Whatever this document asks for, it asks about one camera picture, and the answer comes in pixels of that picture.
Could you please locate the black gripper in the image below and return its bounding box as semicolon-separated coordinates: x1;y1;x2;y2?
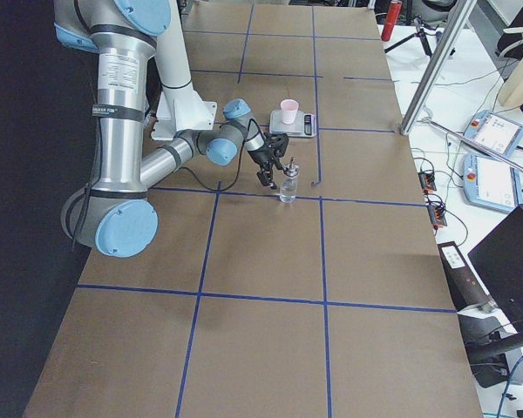
248;145;278;190

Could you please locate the glass bottle with metal pourer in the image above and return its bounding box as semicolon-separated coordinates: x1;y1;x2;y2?
279;157;300;204

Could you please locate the pink plastic cup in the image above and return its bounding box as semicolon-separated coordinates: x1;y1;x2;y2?
280;98;299;125

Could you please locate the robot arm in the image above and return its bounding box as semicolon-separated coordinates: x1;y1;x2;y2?
54;1;289;258

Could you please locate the digital kitchen scale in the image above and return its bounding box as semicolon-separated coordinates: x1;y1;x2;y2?
269;110;317;138

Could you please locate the orange black connector box far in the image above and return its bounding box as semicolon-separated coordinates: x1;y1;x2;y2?
415;158;437;194

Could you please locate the orange black connector box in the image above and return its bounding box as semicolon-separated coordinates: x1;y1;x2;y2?
425;193;447;230
415;158;437;194

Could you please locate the orange black connector box near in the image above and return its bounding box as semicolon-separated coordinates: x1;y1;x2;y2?
425;193;447;230

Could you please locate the red cylinder bottle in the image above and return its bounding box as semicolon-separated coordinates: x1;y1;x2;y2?
381;0;403;42

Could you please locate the blue teach pendant near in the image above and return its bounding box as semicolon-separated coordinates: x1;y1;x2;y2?
463;153;523;213

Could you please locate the blue teach pendant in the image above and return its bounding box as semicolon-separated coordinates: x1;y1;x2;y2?
463;153;523;213
463;110;523;158

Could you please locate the blue teach pendant far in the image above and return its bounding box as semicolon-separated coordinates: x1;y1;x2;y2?
463;110;523;158

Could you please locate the black device with label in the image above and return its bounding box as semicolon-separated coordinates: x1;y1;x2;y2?
438;241;497;314

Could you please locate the black computer monitor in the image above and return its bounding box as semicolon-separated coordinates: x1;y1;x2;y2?
468;204;523;321

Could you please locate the white office chair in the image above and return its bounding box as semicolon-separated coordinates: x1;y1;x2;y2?
495;26;523;60

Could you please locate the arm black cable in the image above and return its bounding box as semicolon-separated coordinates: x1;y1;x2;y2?
173;117;271;192

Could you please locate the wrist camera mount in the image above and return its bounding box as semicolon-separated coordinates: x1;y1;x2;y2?
266;133;289;158

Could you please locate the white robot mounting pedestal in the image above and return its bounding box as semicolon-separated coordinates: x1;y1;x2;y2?
152;0;217;141

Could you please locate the aluminium frame post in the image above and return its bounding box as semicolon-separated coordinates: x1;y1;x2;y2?
399;0;477;135

